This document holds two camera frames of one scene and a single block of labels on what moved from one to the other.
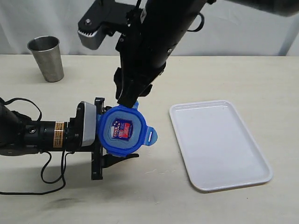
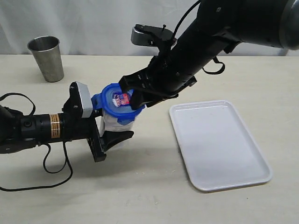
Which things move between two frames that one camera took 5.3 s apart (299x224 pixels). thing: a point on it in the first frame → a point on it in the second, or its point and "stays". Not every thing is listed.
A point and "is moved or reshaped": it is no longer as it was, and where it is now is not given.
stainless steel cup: [46, 50] stays
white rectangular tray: [219, 151] stays
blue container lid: [123, 130] is moved or reshaped
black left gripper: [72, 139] → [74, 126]
